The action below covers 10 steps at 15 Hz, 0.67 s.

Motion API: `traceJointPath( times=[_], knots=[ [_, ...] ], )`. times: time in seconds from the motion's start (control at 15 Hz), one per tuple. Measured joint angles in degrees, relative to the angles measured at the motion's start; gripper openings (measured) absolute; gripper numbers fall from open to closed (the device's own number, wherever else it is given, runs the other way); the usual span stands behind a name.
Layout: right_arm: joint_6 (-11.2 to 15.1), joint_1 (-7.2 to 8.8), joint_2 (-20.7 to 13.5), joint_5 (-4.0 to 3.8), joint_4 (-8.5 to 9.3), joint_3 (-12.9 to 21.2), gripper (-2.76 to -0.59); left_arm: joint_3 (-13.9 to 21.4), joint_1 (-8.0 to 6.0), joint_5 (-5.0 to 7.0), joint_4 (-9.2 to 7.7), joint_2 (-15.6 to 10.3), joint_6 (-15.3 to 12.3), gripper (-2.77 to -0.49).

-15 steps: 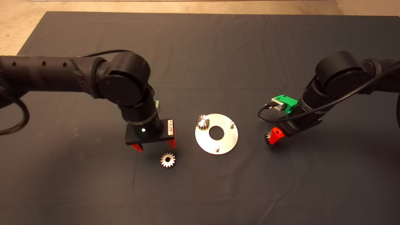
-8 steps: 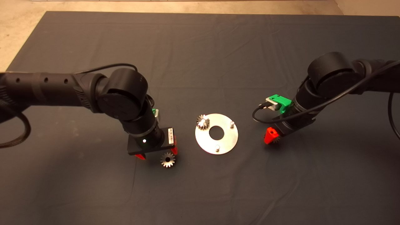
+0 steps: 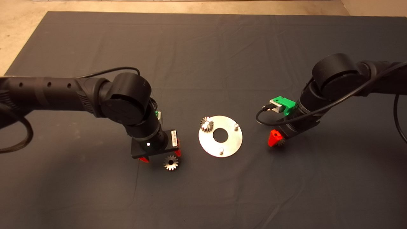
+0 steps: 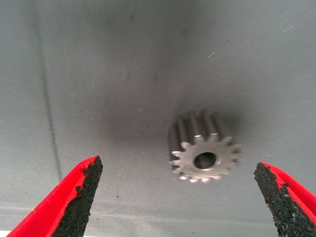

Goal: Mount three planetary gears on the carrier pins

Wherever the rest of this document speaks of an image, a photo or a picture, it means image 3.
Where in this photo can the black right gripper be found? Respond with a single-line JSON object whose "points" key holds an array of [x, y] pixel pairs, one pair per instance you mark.
{"points": [[299, 125]]}

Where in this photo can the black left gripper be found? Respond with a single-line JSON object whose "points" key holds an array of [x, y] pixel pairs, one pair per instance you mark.
{"points": [[155, 148]]}

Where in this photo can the small steel planetary gear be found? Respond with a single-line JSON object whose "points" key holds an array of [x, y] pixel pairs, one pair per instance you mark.
{"points": [[205, 127], [281, 143], [167, 165]]}

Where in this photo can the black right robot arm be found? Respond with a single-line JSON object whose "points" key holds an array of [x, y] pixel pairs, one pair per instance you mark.
{"points": [[337, 73]]}

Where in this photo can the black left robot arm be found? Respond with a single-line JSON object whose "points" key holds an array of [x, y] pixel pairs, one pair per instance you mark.
{"points": [[124, 98]]}

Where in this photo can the round metal carrier plate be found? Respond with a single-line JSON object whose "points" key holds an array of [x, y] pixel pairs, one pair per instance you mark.
{"points": [[222, 146]]}

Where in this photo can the dark grey table cloth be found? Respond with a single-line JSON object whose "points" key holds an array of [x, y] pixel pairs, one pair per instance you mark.
{"points": [[222, 47]]}

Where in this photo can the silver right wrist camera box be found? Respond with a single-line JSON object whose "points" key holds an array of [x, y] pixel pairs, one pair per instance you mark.
{"points": [[276, 106]]}

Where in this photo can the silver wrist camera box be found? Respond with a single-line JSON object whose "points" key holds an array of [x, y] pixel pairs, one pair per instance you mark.
{"points": [[276, 106], [160, 117]]}

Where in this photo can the green right camera mount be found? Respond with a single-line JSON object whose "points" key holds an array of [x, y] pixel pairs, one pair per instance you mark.
{"points": [[287, 103]]}

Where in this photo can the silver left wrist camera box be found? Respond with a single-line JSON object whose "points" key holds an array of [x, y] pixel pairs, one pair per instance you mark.
{"points": [[160, 117]]}

